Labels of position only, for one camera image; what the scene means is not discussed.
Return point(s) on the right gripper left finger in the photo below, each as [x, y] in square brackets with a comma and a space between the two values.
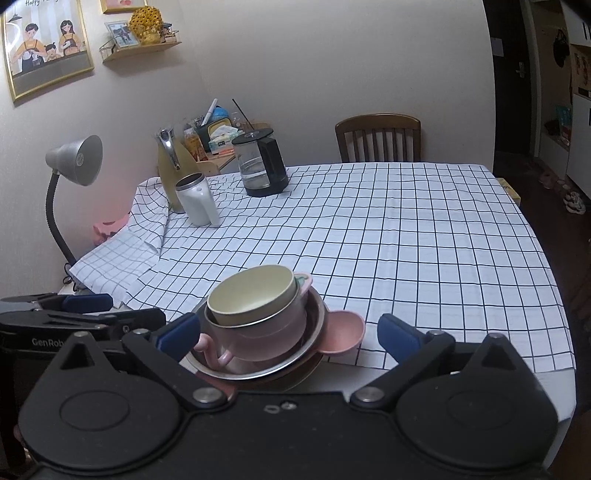
[159, 354]

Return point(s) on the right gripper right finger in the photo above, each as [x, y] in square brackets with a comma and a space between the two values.
[419, 355]

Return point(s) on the pink bear-shaped plate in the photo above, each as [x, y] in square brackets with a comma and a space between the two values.
[343, 332]

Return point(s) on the pink steel-lined handled bowl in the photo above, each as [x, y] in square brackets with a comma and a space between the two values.
[260, 340]

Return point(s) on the cream round bowl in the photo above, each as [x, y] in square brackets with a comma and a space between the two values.
[252, 295]

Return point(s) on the large stainless steel bowl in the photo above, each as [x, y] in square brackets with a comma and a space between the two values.
[243, 371]

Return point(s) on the checkered white tablecloth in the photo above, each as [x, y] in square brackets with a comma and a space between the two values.
[438, 245]

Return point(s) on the black glass electric kettle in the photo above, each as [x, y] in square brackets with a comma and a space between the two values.
[260, 163]

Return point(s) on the wooden desk organizer box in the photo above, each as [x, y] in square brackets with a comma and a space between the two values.
[208, 138]

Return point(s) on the pair of shoes on floor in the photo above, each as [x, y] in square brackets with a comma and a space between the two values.
[574, 203]

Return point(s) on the wooden chair at far end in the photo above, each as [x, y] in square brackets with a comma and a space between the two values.
[380, 137]

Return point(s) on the framed family cartoon poster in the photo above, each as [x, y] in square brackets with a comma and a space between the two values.
[43, 43]

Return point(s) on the yellow flower ornament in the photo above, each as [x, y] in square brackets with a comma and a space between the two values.
[146, 25]

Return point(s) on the wooden wall shelf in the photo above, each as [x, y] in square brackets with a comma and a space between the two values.
[109, 51]

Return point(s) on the small photo frame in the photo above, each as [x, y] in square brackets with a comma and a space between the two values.
[121, 34]

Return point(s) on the white cabinet wall unit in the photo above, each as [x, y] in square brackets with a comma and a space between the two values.
[559, 41]

